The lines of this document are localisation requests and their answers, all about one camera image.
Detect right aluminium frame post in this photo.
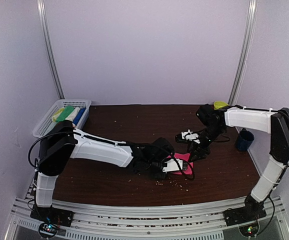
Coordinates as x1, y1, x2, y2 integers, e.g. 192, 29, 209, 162
228, 0, 258, 105

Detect aluminium frame post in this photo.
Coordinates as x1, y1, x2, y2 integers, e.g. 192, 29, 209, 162
36, 0, 65, 99
228, 0, 258, 105

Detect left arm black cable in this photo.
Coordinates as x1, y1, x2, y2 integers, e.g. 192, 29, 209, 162
166, 152, 196, 181

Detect yellow rolled towel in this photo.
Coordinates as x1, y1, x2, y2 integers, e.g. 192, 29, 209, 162
51, 107, 65, 123

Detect white plastic basket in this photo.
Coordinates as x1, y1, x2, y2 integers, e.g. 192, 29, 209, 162
32, 99, 92, 138

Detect lime green bowl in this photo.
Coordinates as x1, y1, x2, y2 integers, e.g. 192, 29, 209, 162
213, 101, 230, 110

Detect cream rolled towel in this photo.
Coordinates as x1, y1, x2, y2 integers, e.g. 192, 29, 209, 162
65, 107, 80, 122

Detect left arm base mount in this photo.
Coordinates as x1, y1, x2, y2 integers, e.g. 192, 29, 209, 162
30, 207, 74, 227

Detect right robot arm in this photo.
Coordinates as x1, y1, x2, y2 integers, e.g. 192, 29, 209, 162
180, 104, 289, 221

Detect right circuit board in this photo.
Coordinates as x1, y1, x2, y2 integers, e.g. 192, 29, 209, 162
239, 223, 260, 238

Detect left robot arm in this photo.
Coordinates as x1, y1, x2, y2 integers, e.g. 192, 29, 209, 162
31, 120, 188, 222

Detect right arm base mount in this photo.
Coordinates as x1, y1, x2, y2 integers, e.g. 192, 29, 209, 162
223, 207, 267, 227

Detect left aluminium frame post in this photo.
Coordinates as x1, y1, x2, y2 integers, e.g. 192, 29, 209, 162
36, 0, 65, 99

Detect blue rolled towel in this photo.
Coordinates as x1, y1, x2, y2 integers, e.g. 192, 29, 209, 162
72, 108, 86, 126

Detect green rolled towel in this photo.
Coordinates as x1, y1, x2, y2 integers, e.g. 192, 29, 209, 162
61, 105, 75, 121

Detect pink towel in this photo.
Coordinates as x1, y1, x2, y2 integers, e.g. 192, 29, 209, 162
162, 153, 194, 176

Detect left circuit board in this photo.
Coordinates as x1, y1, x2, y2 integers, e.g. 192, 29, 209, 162
38, 222, 60, 239

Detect circuit board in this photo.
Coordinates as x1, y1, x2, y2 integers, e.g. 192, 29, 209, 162
239, 223, 260, 238
38, 222, 60, 239

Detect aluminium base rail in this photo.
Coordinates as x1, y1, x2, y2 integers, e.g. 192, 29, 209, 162
2, 196, 289, 240

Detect dark blue cup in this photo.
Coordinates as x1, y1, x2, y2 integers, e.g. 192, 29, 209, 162
235, 128, 255, 152

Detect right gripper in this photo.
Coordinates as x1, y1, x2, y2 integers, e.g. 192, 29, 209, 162
186, 124, 225, 163

